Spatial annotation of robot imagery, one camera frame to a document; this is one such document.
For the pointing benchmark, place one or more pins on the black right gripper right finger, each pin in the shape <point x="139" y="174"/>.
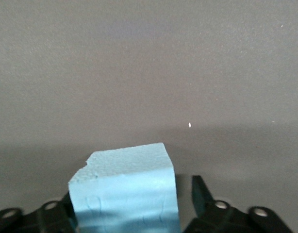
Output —
<point x="207" y="208"/>

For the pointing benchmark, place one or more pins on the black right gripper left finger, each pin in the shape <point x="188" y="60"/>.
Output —
<point x="37" y="218"/>

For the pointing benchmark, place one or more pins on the light blue foam block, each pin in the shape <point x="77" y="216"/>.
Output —
<point x="124" y="194"/>

